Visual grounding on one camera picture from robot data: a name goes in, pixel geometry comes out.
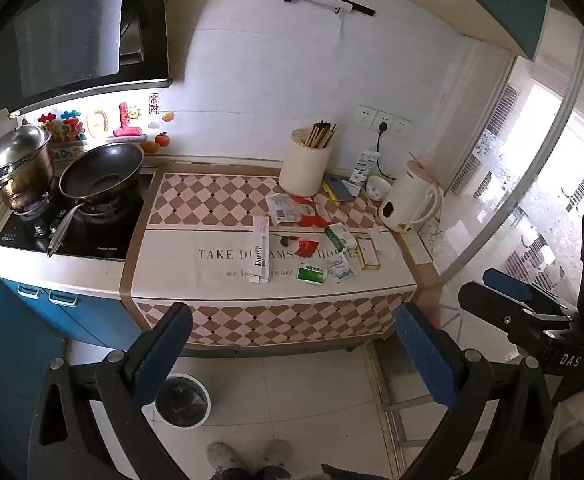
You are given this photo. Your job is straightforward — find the cream and orange carton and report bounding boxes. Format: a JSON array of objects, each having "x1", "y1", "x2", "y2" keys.
[{"x1": 357, "y1": 239, "x2": 382, "y2": 271}]

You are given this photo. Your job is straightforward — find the cream chopstick holder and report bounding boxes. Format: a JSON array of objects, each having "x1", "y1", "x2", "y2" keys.
[{"x1": 278, "y1": 128, "x2": 337, "y2": 197}]

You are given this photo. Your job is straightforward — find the long white box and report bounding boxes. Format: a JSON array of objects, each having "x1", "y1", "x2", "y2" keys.
[{"x1": 250, "y1": 216, "x2": 271, "y2": 285}]

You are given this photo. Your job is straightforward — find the person's right shoe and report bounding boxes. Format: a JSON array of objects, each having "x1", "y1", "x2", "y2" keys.
[{"x1": 262, "y1": 440, "x2": 293, "y2": 469}]

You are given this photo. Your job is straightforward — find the white and blue box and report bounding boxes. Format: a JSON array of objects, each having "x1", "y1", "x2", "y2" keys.
[{"x1": 349, "y1": 150, "x2": 381, "y2": 186}]

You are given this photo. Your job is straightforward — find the white sachet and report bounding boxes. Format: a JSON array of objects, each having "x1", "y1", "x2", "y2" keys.
[{"x1": 327, "y1": 254, "x2": 357, "y2": 284}]

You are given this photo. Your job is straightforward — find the white electric kettle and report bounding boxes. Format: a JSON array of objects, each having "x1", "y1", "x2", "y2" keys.
[{"x1": 378, "y1": 160, "x2": 444, "y2": 234}]

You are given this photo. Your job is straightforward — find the person's right forearm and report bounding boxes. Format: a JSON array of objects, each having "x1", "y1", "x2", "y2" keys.
[{"x1": 542, "y1": 387, "x2": 584, "y2": 480}]

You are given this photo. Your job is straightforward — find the grey blue card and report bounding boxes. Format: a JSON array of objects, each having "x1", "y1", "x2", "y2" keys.
[{"x1": 333, "y1": 180, "x2": 361, "y2": 202}]

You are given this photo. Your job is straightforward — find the white trash bin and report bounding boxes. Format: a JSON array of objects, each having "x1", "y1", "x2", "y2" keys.
[{"x1": 154, "y1": 374, "x2": 211, "y2": 429}]

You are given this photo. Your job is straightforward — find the small white dotted bowl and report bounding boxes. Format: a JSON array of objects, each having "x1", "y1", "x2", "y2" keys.
[{"x1": 365, "y1": 176, "x2": 392, "y2": 200}]

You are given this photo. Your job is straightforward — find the white barcode plastic packet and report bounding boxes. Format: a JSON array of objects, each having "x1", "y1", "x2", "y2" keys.
[{"x1": 266, "y1": 192, "x2": 303, "y2": 227}]

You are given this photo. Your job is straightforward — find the person's shoe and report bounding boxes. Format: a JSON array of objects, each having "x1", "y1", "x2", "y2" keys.
[
  {"x1": 262, "y1": 440, "x2": 293, "y2": 469},
  {"x1": 207, "y1": 441, "x2": 243, "y2": 472}
]

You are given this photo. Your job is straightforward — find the steel pot with lid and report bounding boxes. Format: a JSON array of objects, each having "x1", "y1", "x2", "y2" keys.
[{"x1": 0, "y1": 124, "x2": 56, "y2": 212}]

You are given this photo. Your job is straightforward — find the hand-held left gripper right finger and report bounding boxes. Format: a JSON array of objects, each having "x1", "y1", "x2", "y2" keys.
[{"x1": 392, "y1": 301, "x2": 555, "y2": 480}]

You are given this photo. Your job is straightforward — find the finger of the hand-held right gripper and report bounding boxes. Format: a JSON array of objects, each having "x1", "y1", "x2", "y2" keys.
[
  {"x1": 458, "y1": 281, "x2": 576, "y2": 347},
  {"x1": 482, "y1": 267, "x2": 578, "y2": 312}
]

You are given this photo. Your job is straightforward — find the black plug with cable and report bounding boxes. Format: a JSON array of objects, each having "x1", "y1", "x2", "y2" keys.
[{"x1": 376, "y1": 121, "x2": 399, "y2": 179}]

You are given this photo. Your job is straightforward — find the green and white box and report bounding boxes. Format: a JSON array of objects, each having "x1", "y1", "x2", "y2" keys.
[
  {"x1": 324, "y1": 223, "x2": 359, "y2": 254},
  {"x1": 297, "y1": 261, "x2": 331, "y2": 285}
]

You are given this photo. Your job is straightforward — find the red and white packet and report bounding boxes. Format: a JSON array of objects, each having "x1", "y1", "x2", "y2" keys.
[{"x1": 292, "y1": 197, "x2": 333, "y2": 229}]

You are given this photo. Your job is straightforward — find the black range hood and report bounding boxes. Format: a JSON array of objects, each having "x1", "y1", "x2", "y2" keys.
[{"x1": 0, "y1": 0, "x2": 173, "y2": 114}]

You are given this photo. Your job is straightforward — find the person's left shoe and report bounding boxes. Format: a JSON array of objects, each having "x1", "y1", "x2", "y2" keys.
[{"x1": 207, "y1": 441, "x2": 243, "y2": 472}]

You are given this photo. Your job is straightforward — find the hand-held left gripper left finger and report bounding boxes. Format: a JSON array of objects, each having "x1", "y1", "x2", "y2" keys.
[{"x1": 27, "y1": 301, "x2": 195, "y2": 480}]

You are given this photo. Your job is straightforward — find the checked table mat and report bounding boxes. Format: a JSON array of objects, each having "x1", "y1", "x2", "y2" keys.
[{"x1": 119, "y1": 162, "x2": 418, "y2": 351}]

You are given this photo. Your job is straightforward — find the black wok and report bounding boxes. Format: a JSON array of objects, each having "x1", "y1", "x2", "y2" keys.
[{"x1": 47, "y1": 142, "x2": 146, "y2": 258}]

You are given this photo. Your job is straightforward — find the sliding glass door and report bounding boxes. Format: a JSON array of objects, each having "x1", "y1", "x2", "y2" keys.
[{"x1": 422, "y1": 35, "x2": 584, "y2": 361}]

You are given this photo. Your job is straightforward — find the blue kitchen cabinet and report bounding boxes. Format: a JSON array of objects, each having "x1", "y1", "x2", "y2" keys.
[{"x1": 0, "y1": 275, "x2": 144, "y2": 480}]

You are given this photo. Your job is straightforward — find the bundle of chopsticks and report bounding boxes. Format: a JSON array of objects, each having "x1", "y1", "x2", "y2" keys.
[{"x1": 306, "y1": 120, "x2": 337, "y2": 150}]

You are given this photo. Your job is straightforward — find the black gas stove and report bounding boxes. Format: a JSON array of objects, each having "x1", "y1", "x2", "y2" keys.
[{"x1": 0, "y1": 172, "x2": 155, "y2": 262}]

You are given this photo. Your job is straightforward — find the teal upper cabinet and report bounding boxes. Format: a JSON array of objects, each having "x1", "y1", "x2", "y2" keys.
[{"x1": 432, "y1": 0, "x2": 548, "y2": 59}]

